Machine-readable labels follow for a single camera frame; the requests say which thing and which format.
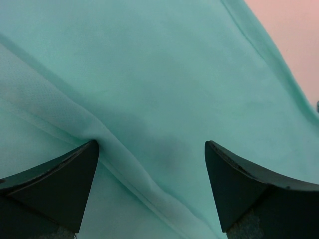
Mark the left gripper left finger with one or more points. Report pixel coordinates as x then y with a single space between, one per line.
48 201

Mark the mint green t-shirt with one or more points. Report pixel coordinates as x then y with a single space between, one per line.
151 81

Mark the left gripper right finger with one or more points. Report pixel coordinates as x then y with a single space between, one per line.
254 202

